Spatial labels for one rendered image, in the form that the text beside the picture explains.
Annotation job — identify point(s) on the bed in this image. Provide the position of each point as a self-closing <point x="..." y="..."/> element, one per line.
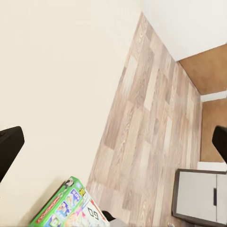
<point x="60" y="66"/>

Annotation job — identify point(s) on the desk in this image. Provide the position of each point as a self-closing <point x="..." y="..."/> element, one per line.
<point x="200" y="197"/>

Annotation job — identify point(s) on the sliding door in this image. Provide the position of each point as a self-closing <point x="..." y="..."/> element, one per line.
<point x="208" y="70"/>
<point x="214" y="114"/>

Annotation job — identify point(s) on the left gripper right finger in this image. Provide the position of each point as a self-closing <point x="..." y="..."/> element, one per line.
<point x="219" y="140"/>

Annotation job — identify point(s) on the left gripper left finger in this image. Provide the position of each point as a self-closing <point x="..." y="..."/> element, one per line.
<point x="11" y="142"/>

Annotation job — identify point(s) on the board game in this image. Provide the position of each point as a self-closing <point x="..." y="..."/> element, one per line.
<point x="72" y="206"/>

